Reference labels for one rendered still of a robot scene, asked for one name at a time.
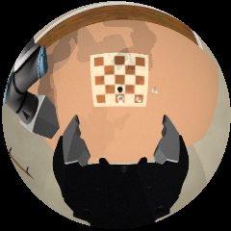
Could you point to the black rook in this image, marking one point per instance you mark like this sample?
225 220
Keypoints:
120 89

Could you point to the brown and cream checkered chessboard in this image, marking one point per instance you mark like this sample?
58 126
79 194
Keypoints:
112 70

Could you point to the grey chess queen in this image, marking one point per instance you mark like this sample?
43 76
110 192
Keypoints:
120 99

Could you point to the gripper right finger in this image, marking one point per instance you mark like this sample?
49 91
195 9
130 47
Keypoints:
171 151

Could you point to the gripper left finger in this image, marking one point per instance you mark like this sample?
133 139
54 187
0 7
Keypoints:
71 153

